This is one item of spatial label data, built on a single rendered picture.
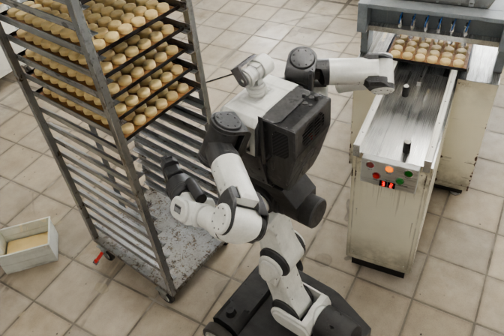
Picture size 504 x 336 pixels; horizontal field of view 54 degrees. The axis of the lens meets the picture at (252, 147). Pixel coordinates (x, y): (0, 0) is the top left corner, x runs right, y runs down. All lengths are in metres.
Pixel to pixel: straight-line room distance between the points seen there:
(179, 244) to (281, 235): 0.96
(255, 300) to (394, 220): 0.76
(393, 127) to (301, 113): 0.92
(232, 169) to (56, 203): 2.31
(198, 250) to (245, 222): 1.52
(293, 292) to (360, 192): 0.55
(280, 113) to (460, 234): 1.81
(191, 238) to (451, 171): 1.54
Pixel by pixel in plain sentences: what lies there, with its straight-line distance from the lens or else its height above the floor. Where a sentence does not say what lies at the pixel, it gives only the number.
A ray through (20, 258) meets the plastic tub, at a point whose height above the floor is 0.10.
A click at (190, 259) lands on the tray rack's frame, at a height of 0.15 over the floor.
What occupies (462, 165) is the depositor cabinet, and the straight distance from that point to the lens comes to 3.04.
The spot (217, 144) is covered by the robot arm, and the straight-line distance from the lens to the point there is 1.37.
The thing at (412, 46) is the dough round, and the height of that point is 0.92.
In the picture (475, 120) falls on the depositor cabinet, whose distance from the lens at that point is 2.83.
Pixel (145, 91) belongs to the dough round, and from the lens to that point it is 1.96.
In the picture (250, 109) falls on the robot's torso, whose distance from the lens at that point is 1.49.
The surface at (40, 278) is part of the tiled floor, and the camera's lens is 3.13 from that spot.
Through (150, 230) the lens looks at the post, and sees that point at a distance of 2.22.
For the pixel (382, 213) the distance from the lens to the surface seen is 2.41.
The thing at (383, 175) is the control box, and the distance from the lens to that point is 2.19.
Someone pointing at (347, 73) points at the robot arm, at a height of 1.38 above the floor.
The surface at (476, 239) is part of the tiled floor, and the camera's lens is 3.06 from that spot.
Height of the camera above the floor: 2.30
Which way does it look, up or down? 41 degrees down
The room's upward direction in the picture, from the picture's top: 6 degrees counter-clockwise
